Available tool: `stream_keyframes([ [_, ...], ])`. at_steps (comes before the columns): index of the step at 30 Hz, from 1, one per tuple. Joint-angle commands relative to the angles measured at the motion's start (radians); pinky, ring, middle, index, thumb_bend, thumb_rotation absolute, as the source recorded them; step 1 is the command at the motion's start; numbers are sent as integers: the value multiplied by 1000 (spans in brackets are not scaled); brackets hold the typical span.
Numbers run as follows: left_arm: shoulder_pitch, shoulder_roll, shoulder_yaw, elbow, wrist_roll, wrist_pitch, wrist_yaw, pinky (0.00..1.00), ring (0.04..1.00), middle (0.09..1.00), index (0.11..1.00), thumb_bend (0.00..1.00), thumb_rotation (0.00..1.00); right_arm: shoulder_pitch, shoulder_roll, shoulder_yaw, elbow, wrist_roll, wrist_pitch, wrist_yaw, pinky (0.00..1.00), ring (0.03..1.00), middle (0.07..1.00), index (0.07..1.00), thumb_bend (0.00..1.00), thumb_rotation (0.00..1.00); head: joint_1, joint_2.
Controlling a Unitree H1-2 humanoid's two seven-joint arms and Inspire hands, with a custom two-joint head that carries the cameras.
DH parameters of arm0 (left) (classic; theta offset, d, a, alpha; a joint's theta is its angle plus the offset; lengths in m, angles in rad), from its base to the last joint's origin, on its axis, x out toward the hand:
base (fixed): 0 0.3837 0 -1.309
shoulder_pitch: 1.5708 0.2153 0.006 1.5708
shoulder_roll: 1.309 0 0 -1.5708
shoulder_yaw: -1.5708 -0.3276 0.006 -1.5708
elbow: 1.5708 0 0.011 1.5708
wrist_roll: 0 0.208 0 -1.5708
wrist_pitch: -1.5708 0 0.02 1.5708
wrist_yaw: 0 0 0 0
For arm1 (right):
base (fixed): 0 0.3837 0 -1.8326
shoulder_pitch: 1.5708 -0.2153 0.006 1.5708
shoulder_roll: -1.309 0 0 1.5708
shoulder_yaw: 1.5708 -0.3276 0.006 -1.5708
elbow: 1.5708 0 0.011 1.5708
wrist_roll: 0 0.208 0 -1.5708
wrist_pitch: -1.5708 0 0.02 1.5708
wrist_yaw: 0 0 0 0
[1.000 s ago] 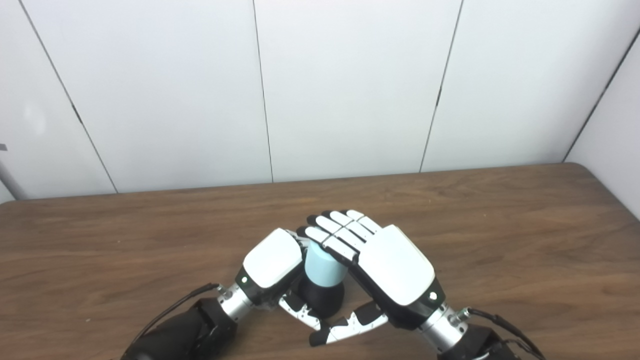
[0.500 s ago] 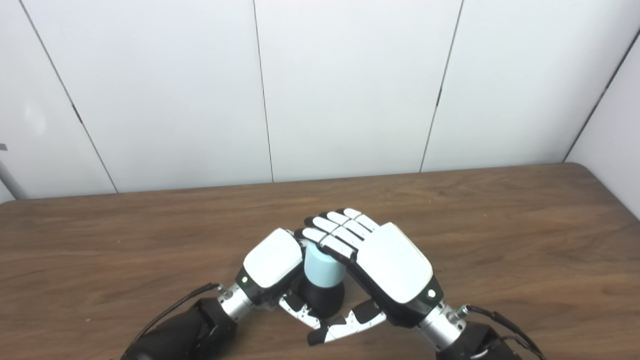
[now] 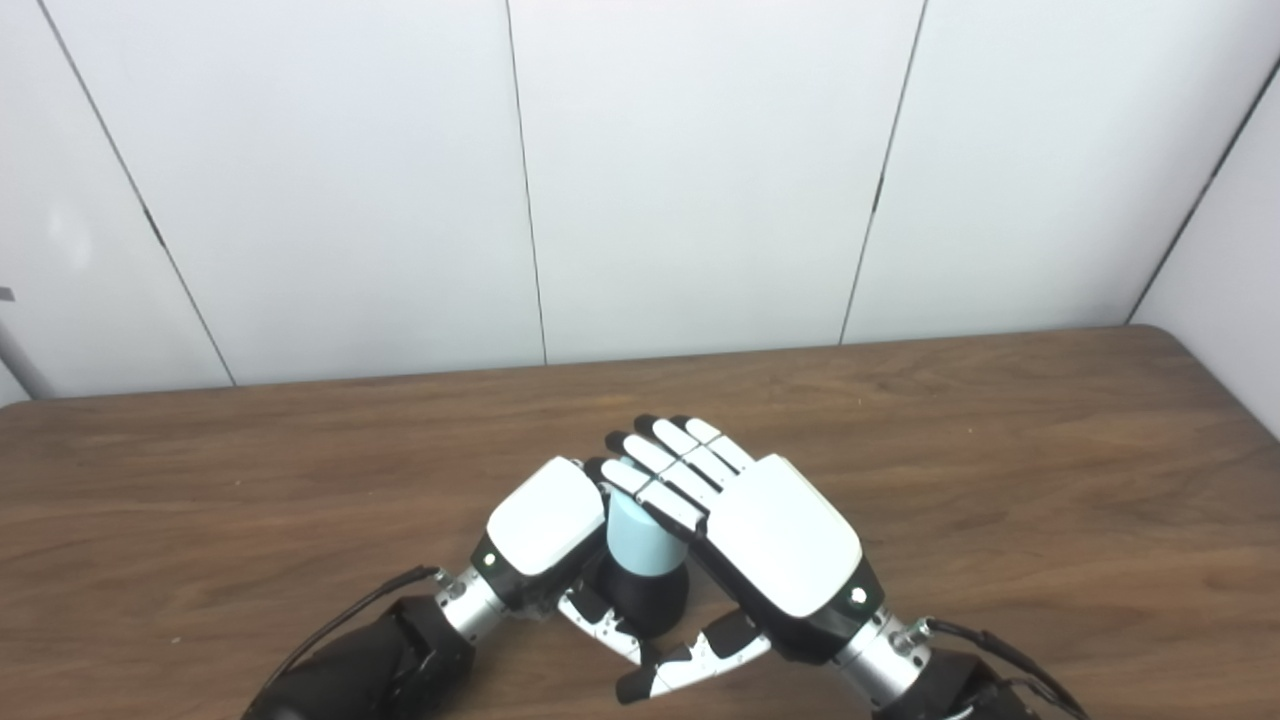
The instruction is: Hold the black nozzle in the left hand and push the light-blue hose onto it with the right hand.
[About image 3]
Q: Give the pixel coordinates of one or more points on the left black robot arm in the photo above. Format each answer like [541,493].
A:
[370,665]

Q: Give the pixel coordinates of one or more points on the light blue cylinder cup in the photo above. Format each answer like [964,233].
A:
[640,540]

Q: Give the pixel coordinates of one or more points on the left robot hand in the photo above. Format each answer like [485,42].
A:
[545,515]

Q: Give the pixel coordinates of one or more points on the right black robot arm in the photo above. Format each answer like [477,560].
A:
[935,680]

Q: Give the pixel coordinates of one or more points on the black nozzle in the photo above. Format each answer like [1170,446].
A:
[645,600]

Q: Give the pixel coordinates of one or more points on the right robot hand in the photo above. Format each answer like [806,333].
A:
[785,535]

